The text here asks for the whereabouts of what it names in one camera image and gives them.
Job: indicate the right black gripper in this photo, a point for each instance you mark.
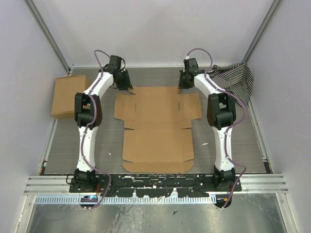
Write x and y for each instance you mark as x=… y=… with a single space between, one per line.
x=181 y=85

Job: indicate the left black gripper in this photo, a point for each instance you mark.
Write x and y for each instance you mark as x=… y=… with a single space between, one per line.
x=128 y=83

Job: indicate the brown cardboard box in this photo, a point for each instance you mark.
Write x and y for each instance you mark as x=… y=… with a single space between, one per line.
x=64 y=95
x=157 y=123

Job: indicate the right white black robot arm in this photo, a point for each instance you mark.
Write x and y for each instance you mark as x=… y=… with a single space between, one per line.
x=221 y=115

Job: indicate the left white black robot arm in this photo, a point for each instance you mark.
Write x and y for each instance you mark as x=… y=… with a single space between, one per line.
x=88 y=116

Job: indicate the black white striped cloth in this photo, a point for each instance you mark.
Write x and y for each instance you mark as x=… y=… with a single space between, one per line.
x=236 y=78

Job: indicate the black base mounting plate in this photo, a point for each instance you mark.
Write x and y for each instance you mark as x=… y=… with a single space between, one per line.
x=156 y=185

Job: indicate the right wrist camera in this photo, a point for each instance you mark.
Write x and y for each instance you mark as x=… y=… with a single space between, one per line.
x=190 y=64

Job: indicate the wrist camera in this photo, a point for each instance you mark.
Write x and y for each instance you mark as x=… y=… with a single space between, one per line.
x=190 y=64
x=116 y=63

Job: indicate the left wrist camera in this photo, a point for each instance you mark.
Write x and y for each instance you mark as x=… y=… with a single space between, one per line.
x=116 y=63

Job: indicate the left aluminium corner post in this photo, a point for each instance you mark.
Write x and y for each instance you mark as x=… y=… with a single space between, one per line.
x=47 y=33

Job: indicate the aluminium corner post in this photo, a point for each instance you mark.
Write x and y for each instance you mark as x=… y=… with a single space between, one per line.
x=47 y=33
x=262 y=28

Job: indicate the right aluminium corner post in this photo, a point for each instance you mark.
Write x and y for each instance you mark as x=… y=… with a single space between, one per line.
x=262 y=28

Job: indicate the aluminium front rail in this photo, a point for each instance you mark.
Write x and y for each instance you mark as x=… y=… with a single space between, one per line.
x=251 y=183

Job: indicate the white slotted cable duct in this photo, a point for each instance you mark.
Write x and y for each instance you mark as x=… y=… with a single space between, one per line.
x=91 y=199

